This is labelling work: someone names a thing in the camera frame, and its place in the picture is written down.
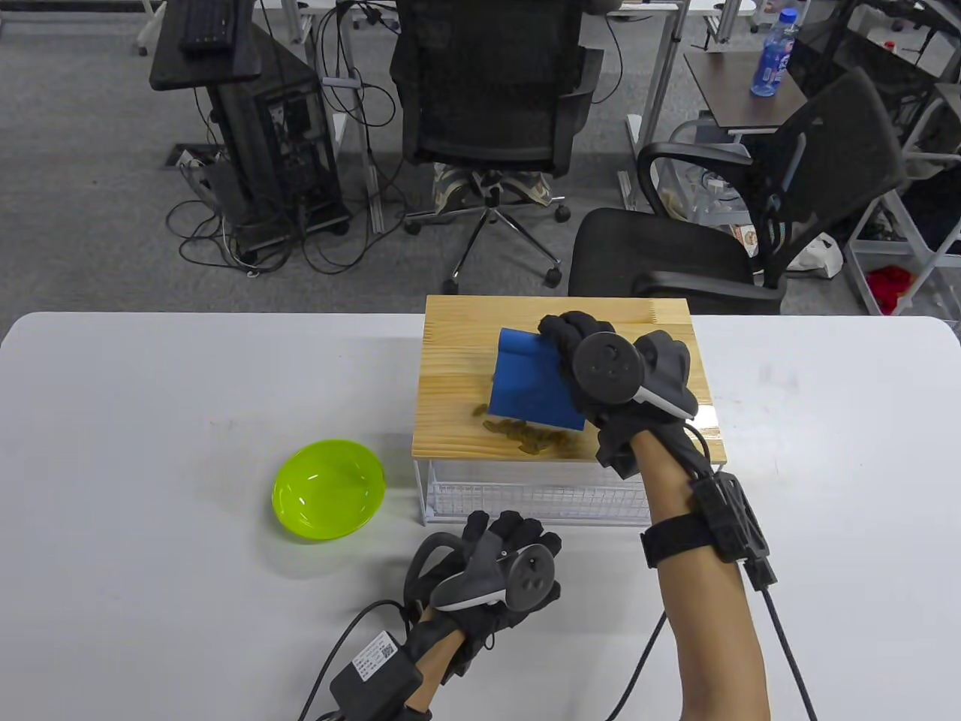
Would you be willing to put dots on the person's right hand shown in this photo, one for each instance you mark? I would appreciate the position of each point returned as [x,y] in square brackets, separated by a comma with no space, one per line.
[616,435]

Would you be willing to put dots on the black mesh office chair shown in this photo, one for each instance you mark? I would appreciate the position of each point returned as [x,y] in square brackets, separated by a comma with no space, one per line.
[488,82]

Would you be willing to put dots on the black computer tower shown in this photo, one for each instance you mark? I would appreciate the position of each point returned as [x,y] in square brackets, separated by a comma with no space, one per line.
[278,135]

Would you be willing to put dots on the red cloth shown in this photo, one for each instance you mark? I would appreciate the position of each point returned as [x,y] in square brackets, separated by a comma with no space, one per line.
[890,289]

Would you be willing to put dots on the person's left forearm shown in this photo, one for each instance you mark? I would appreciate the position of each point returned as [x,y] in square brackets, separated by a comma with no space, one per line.
[435,661]

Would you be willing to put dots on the person's right forearm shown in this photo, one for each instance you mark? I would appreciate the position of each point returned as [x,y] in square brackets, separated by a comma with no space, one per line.
[713,646]

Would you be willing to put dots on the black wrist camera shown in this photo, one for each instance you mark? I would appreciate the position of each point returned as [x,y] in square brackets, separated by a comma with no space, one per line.
[375,672]
[728,518]

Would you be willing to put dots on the pile of raisins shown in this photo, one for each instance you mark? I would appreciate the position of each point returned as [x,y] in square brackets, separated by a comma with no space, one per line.
[525,435]

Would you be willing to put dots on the small brown side table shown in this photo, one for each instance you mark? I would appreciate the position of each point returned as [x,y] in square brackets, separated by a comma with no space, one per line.
[736,86]

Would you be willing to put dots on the black keyboard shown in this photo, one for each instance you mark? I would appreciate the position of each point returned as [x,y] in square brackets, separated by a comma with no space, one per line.
[206,26]

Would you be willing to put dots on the grey metal cart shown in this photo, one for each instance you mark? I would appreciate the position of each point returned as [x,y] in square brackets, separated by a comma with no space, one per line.
[931,248]

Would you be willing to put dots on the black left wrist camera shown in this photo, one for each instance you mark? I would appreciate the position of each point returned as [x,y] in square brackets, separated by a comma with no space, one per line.
[375,672]

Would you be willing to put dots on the wood-topped white mesh sliding drawer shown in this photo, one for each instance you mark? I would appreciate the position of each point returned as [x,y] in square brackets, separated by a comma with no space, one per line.
[458,360]

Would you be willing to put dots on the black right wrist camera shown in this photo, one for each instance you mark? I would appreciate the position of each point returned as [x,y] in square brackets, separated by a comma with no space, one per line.
[728,518]

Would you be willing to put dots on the black standing desk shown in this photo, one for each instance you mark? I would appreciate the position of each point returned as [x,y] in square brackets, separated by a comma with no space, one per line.
[169,67]

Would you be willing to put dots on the white bag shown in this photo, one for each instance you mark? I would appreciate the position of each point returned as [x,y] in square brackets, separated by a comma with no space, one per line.
[818,255]

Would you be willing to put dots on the grey right hand controller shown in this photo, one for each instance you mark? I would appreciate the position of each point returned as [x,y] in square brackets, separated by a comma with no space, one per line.
[607,364]

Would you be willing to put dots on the white desk leg frame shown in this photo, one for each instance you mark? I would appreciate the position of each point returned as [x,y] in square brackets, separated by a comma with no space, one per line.
[661,82]

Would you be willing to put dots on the blue plastic scraper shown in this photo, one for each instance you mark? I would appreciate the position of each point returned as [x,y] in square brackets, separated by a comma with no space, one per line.
[529,383]

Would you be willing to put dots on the grey left hand controller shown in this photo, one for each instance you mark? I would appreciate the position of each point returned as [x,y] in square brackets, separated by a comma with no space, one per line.
[529,574]

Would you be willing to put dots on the person's left hand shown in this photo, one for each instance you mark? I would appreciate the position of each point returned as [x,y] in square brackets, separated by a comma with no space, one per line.
[499,526]

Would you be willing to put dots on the grey hand controller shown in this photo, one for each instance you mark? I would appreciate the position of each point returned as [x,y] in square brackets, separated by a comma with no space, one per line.
[607,364]
[529,574]

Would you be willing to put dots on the green plastic bowl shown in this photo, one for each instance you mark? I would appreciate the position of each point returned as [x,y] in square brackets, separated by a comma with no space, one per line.
[330,492]

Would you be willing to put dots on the blue water bottle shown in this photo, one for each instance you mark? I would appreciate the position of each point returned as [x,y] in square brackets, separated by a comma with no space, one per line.
[773,56]

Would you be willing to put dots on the black armrest office chair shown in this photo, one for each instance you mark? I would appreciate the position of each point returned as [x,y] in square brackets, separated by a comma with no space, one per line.
[661,255]

